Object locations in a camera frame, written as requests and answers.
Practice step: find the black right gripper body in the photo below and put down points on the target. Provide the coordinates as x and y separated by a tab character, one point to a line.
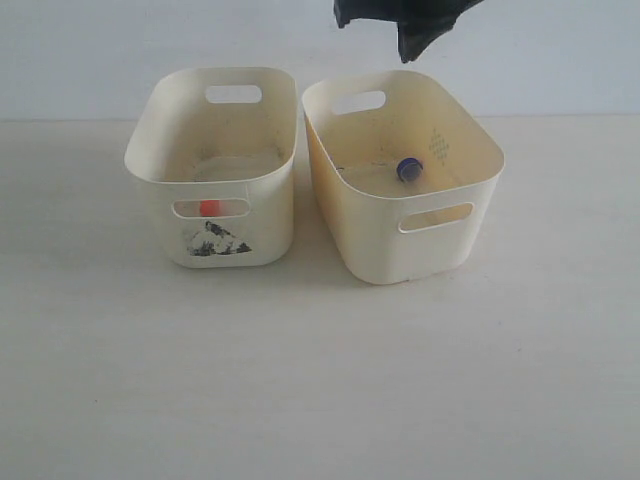
419	22

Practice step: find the clear tube with red band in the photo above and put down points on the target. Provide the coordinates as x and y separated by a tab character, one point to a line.
211	208

